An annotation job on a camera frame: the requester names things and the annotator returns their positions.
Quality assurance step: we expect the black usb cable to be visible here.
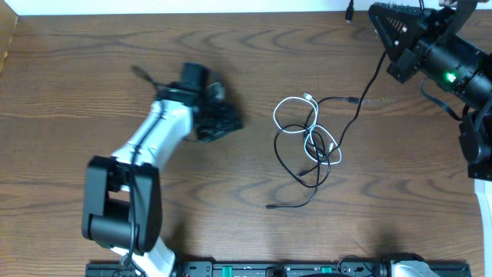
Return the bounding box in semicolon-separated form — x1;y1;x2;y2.
305;0;387;162
265;95;361;210

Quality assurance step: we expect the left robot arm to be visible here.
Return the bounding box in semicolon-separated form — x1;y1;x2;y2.
81;62;243;277

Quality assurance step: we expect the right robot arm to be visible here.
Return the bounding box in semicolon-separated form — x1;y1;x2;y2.
368;0;491;276

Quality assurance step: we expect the left camera cable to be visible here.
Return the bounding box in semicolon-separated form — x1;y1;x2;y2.
118;65;170;277

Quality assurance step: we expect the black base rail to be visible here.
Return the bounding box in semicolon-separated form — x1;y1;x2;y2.
83;260;472;277

